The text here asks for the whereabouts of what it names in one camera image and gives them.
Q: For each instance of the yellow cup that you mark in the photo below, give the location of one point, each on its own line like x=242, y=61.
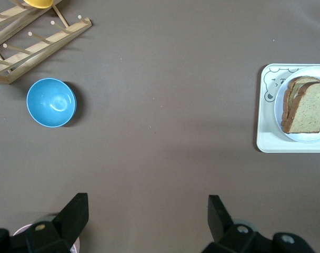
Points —
x=39, y=3

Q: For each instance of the plain brown bread slice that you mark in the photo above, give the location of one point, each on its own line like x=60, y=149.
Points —
x=310, y=110

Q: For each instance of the pink bowl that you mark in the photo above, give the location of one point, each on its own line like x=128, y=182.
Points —
x=19, y=229

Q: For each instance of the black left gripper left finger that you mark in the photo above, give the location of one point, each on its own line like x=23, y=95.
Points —
x=70, y=218

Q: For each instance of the wooden peg drying rack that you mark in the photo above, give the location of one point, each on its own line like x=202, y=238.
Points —
x=54, y=37

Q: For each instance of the blue bowl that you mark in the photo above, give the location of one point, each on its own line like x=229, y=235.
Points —
x=50, y=102

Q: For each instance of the white round plate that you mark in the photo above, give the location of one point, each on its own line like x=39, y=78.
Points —
x=279, y=105

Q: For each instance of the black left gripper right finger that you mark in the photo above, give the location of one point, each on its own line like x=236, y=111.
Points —
x=220, y=221

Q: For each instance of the cream tray with bear print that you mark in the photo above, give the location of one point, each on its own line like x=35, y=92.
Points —
x=268, y=142

